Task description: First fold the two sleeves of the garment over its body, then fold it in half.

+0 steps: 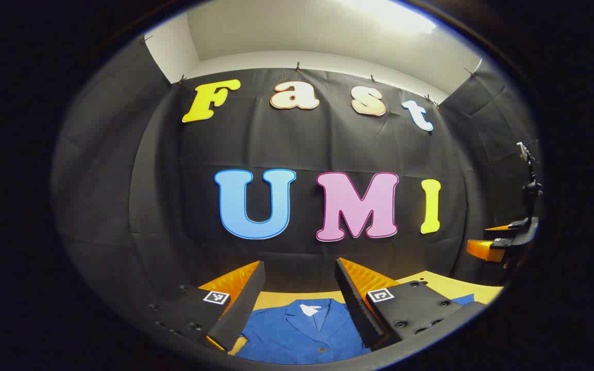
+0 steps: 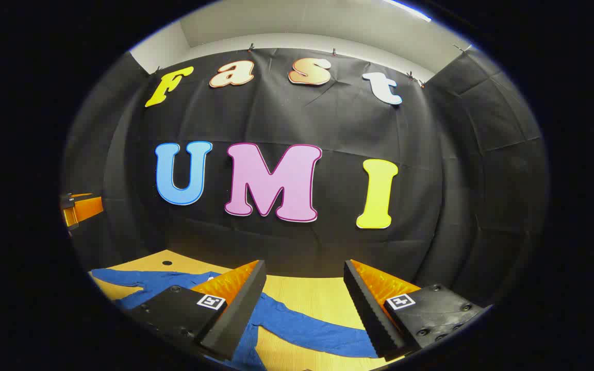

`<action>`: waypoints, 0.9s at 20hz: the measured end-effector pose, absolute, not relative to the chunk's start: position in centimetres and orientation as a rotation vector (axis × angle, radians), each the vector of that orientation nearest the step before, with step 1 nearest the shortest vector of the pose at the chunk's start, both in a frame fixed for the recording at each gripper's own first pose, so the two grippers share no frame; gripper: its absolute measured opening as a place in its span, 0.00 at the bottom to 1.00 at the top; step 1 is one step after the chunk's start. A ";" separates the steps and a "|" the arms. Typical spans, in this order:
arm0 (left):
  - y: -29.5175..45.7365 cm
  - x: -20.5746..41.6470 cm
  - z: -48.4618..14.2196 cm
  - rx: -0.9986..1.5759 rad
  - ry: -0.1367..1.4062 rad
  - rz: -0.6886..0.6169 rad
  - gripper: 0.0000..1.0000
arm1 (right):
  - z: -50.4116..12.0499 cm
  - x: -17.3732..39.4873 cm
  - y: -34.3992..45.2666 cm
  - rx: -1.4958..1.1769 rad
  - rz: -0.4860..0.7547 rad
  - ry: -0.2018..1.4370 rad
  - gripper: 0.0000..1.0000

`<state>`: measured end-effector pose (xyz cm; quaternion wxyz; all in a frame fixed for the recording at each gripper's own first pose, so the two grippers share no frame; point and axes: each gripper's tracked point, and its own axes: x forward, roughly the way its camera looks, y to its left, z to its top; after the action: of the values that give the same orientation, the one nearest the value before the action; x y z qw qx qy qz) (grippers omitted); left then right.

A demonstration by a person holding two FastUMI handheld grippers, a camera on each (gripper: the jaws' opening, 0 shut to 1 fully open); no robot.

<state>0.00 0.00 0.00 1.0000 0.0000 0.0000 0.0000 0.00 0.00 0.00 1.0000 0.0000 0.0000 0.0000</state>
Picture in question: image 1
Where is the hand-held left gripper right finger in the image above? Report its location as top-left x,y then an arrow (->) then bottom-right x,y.
334,258 -> 488,351

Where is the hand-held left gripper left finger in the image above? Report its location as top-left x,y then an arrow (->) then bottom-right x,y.
145,260 -> 267,353

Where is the blue button shirt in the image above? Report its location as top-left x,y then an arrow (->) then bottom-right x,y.
235,294 -> 475,365

